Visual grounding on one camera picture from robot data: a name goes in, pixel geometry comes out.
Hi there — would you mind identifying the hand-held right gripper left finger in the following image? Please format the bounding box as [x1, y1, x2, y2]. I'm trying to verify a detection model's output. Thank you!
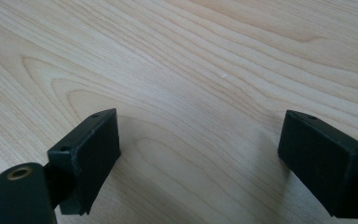
[47, 107, 121, 216]

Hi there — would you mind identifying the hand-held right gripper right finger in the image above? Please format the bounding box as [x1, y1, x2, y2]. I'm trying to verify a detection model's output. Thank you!
[278, 109, 358, 218]

